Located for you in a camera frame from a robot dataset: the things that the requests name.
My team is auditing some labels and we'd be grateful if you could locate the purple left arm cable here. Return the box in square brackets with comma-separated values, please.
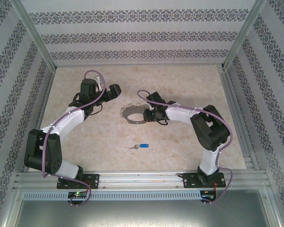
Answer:
[42, 70, 107, 207]

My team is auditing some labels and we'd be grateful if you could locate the grey sheet metal panel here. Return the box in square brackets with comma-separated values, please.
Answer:
[4, 186, 284, 227]

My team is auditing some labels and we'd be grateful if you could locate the metal keyring plate with rings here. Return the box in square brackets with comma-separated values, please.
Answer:
[120, 103, 150, 125]

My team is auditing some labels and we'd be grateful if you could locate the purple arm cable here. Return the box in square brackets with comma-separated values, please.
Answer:
[136, 89, 234, 205]
[42, 70, 107, 207]

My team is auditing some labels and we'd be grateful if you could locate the aluminium frame post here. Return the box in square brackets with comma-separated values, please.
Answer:
[222, 0, 268, 70]
[10, 0, 57, 70]

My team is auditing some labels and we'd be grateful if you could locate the thin aluminium wall strip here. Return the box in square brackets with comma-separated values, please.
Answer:
[55, 64, 224, 68]

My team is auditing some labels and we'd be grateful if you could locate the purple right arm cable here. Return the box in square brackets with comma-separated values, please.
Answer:
[136, 89, 234, 205]

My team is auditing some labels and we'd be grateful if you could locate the aluminium mounting rail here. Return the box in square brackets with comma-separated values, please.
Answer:
[13, 170, 272, 190]

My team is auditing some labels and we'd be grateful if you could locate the key with blue tag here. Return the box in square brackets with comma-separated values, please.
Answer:
[129, 142, 150, 150]

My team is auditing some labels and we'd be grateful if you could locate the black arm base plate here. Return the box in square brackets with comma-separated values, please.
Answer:
[182, 172, 227, 189]
[56, 174, 100, 190]

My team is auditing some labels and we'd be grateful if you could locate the grey slotted cable duct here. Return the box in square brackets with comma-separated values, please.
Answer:
[22, 190, 202, 200]

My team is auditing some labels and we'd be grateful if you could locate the small green circuit board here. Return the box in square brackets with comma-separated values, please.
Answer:
[68, 191, 88, 199]
[202, 190, 217, 201]

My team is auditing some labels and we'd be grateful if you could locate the aluminium side rail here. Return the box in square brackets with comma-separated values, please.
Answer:
[217, 66, 260, 171]
[22, 67, 56, 173]

